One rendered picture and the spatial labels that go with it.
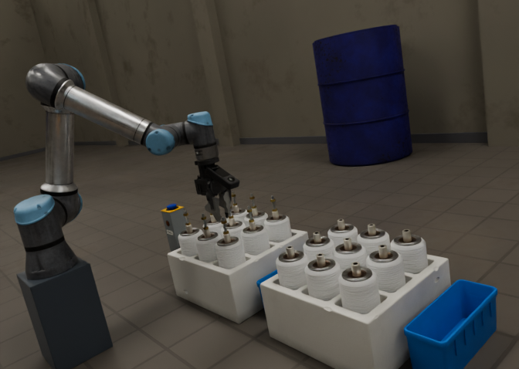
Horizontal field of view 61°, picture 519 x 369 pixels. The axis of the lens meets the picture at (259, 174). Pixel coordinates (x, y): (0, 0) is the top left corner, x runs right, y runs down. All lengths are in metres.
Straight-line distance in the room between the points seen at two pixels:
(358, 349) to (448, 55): 2.90
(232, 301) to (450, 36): 2.80
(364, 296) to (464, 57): 2.79
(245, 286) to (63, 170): 0.71
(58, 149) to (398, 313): 1.13
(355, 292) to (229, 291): 0.50
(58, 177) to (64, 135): 0.14
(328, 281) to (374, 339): 0.18
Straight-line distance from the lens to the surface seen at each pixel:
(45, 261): 1.51
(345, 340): 1.19
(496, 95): 3.50
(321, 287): 1.21
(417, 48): 3.87
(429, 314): 1.28
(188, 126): 1.43
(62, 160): 1.58
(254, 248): 1.57
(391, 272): 1.22
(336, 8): 4.31
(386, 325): 1.17
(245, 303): 1.53
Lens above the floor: 0.77
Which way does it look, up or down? 12 degrees down
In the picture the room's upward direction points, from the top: 10 degrees counter-clockwise
